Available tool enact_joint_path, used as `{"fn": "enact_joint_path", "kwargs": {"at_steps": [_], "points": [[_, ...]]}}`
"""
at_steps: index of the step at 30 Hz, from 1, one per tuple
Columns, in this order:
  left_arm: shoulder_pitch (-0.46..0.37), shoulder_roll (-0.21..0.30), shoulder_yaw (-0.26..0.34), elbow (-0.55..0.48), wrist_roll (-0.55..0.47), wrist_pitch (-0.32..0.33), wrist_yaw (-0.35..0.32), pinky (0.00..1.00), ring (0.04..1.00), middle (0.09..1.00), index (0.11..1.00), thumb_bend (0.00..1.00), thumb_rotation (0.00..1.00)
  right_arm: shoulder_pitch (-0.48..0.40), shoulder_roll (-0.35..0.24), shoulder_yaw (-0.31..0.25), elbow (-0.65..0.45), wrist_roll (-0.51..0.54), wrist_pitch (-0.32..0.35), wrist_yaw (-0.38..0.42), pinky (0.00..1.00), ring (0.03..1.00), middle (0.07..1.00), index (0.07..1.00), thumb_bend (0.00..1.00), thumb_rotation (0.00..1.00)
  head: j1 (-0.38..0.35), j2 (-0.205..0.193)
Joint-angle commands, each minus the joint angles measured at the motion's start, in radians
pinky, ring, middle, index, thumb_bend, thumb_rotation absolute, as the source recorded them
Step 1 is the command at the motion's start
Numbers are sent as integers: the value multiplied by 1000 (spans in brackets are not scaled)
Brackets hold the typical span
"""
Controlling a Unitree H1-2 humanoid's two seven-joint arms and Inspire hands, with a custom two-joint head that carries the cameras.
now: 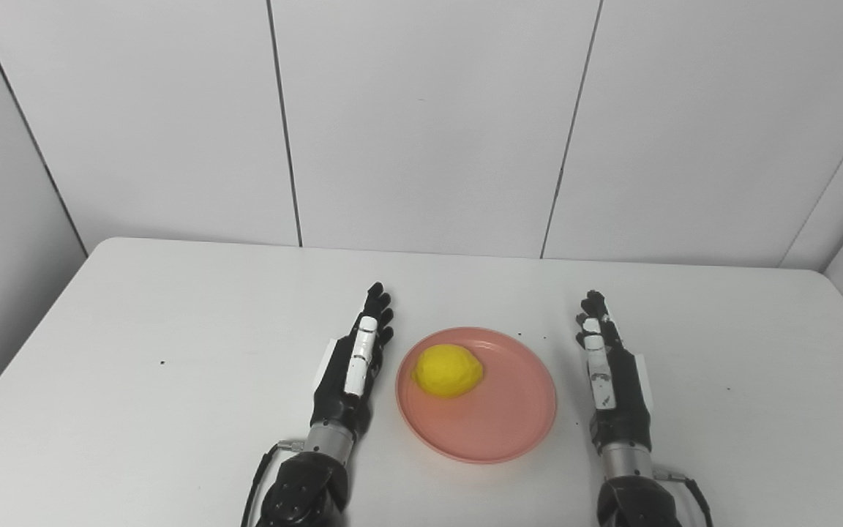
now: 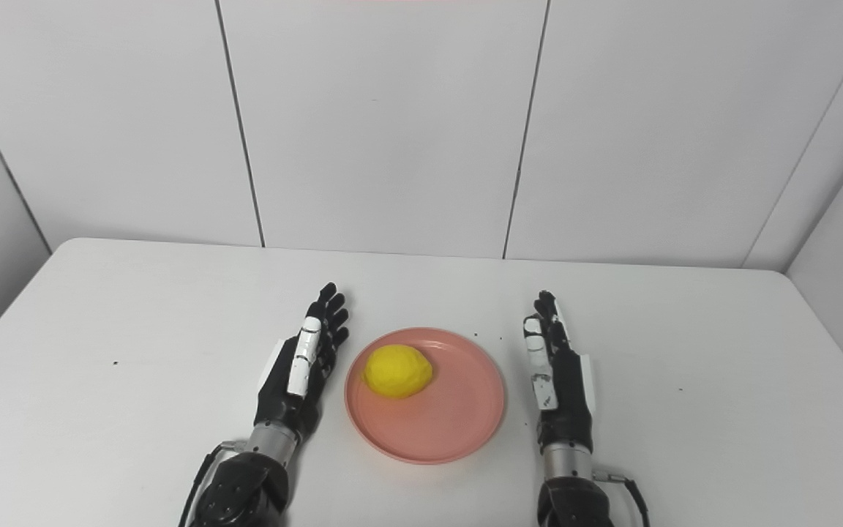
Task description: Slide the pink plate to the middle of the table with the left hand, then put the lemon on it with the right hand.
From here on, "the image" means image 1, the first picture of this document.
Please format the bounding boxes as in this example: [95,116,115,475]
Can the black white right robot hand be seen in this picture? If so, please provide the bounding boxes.
[575,291,653,449]

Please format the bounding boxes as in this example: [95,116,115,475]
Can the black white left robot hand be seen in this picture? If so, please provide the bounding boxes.
[310,282,395,434]

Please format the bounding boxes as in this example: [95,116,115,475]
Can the yellow lemon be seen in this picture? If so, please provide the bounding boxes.
[412,344,484,400]

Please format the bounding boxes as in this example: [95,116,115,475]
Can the pink round plate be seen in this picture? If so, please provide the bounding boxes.
[395,326,558,465]

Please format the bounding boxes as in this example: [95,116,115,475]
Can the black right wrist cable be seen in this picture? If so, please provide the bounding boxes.
[654,468,713,527]

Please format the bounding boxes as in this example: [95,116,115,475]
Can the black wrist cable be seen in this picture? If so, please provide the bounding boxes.
[654,468,713,527]
[241,439,306,527]

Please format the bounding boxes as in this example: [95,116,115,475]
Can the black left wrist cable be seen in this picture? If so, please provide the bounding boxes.
[241,439,306,527]

